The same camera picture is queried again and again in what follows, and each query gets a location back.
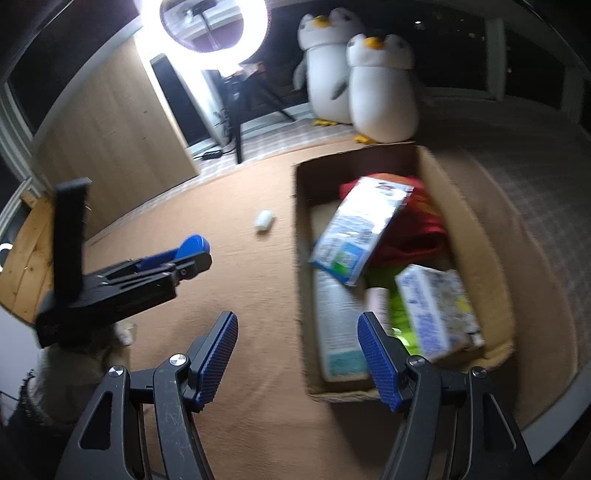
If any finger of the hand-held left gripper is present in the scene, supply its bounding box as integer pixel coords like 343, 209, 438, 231
171, 251, 213, 296
134, 247, 185, 273

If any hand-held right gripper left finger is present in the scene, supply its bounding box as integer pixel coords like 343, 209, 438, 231
54, 310, 240, 480

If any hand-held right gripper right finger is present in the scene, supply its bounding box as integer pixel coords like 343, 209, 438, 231
358, 311, 539, 480

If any green tube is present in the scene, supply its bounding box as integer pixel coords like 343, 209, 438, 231
367, 265, 423, 356

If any white bottle with blue cap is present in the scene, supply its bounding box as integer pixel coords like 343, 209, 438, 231
315, 268, 372, 383

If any small pink bottle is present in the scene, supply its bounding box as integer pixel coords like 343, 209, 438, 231
365, 286, 393, 333

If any patterned tissue pack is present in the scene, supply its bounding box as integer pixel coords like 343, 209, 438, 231
394, 264, 485, 363

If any red bag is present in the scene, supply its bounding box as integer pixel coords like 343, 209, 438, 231
339, 173, 455, 271

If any blue-white printed packet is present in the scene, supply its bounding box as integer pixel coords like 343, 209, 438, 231
308, 176, 414, 287

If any cardboard box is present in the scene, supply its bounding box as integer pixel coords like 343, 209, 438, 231
293, 145, 515, 403

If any person's left forearm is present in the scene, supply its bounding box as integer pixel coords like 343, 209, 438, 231
18, 323, 139, 428

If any person's left hand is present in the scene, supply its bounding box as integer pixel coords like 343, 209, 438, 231
115, 322, 138, 347

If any wooden plank headboard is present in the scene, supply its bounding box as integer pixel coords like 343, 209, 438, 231
0, 196, 61, 324

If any light wooden cabinet panel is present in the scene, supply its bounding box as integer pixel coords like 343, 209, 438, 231
32, 37, 201, 236

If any large penguin plush toy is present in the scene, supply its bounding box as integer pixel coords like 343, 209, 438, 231
293, 7, 368, 127

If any small penguin plush toy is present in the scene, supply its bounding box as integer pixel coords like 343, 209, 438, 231
346, 33, 420, 145

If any black phone clamp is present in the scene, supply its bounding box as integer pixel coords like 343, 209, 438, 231
182, 0, 218, 47

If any black power cable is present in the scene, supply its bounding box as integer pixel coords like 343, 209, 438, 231
215, 106, 232, 153

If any white ring light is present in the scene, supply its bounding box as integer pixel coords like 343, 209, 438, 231
139, 0, 269, 71

